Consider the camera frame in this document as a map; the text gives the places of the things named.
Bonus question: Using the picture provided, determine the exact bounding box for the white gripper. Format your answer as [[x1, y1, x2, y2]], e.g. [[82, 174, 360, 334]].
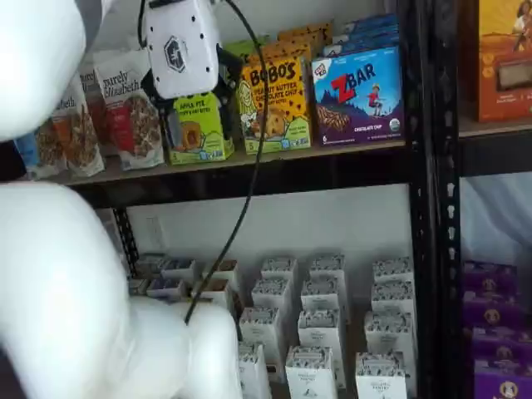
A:
[[140, 0, 244, 150]]

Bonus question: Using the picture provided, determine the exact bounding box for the green Bobo's apple pie box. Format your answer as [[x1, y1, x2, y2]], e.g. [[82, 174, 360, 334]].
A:
[[225, 37, 272, 63], [164, 91, 236, 165]]

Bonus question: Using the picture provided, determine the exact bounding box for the orange Bobo's peanut butter box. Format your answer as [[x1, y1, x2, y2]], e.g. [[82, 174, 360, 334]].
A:
[[247, 40, 313, 64], [236, 56, 313, 156], [289, 18, 334, 35], [275, 29, 328, 47]]

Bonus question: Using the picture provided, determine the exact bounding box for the blue Zbar chocolate chip box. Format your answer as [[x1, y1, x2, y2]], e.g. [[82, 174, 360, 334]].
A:
[[311, 45, 406, 147], [343, 13, 401, 31], [318, 35, 401, 58], [331, 23, 401, 43]]

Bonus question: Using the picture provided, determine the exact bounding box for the white granola box blue label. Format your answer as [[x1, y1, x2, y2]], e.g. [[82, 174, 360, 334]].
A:
[[160, 257, 197, 280], [145, 277, 185, 301]]

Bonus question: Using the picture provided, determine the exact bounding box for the green label granola box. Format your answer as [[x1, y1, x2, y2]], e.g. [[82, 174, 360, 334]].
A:
[[127, 277, 151, 297], [135, 252, 166, 276]]

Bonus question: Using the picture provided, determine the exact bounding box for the white organic pantry box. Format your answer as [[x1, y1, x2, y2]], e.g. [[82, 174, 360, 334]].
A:
[[300, 277, 349, 321], [372, 256, 416, 288], [309, 253, 347, 288], [355, 351, 409, 399], [297, 309, 349, 390], [236, 341, 273, 399], [370, 278, 416, 318], [260, 256, 298, 292], [250, 277, 293, 321], [284, 344, 338, 399], [364, 310, 417, 362], [239, 306, 288, 383]]

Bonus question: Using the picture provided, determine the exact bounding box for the orange snack box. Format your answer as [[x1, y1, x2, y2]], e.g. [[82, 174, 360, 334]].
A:
[[475, 0, 532, 124]]

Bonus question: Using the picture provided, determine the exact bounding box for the purple snack box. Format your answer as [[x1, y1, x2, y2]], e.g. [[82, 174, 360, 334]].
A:
[[470, 326, 532, 363], [462, 259, 520, 294], [473, 359, 532, 399], [462, 290, 525, 329]]

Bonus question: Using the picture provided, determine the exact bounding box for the granola bag red label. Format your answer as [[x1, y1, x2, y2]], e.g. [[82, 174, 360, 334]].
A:
[[93, 49, 166, 171]]

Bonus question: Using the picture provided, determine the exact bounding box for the white purely elizabeth granola bag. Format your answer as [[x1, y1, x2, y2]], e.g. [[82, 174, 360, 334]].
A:
[[77, 62, 110, 158]]

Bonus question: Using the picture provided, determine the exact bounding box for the granola bag orange label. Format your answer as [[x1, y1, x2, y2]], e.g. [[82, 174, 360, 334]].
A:
[[35, 72, 106, 178]]

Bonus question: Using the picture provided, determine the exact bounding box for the black metal shelving rack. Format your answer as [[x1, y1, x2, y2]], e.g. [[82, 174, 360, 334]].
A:
[[62, 0, 436, 399], [431, 0, 532, 399]]

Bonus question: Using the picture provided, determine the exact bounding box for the granola bag blue label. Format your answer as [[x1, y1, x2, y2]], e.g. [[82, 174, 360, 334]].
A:
[[12, 120, 63, 180]]

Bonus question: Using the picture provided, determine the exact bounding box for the white plastic sheet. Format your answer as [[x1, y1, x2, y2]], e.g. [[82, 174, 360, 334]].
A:
[[460, 174, 532, 267]]

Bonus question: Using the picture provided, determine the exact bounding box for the thin black cable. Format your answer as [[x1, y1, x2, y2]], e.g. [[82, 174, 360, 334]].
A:
[[137, 0, 148, 47]]

